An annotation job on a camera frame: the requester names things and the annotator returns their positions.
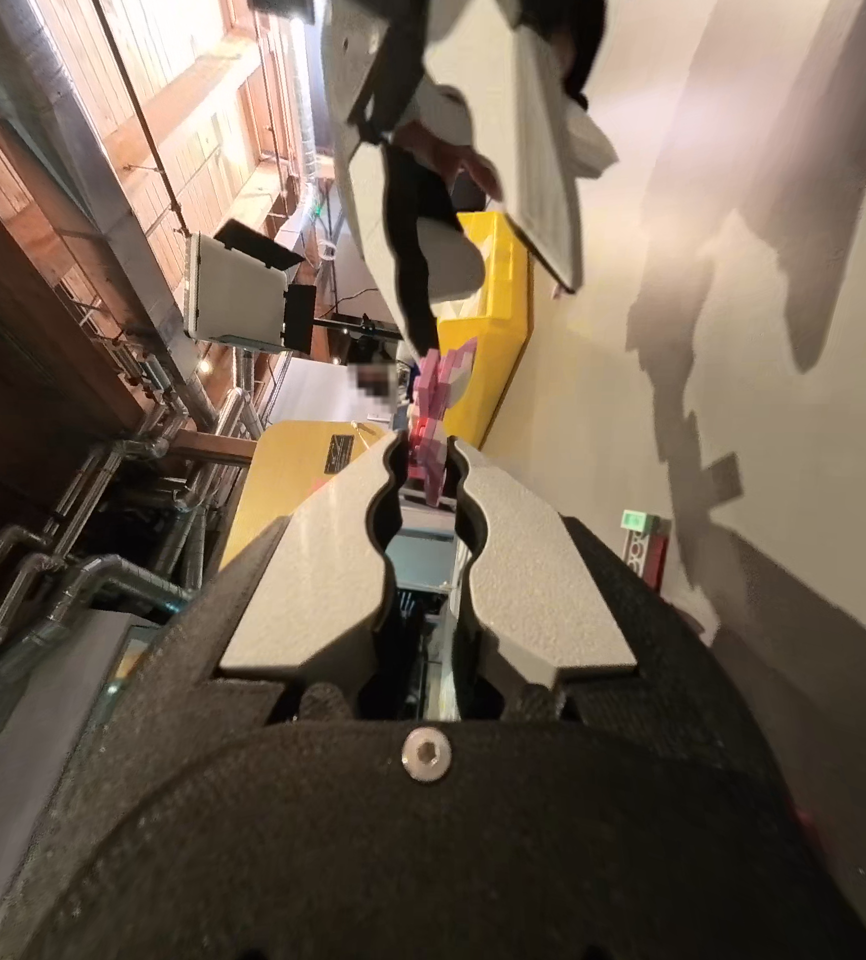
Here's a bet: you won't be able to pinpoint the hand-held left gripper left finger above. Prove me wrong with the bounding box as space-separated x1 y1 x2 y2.
219 432 406 714

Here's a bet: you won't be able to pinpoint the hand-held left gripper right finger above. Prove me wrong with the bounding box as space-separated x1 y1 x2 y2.
454 441 638 714

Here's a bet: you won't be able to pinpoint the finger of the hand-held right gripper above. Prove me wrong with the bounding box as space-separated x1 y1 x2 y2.
324 0 443 354
424 0 584 295

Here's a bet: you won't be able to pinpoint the red pink cream brick body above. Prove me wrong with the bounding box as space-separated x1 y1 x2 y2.
401 336 481 507

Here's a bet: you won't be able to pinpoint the person's right hand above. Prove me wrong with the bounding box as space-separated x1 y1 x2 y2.
401 122 507 204

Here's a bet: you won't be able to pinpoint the yellow plastic bin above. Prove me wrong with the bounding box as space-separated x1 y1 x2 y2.
435 210 536 453

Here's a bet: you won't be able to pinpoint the black tripod stand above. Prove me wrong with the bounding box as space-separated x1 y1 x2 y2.
311 285 408 342

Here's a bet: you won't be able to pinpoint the studio light panel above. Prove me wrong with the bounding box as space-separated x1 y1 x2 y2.
180 216 316 355

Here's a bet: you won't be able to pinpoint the metal ceiling pipes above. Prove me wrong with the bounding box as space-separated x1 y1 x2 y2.
0 427 209 661

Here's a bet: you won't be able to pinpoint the silver ventilation duct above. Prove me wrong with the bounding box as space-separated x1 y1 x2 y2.
0 0 269 451

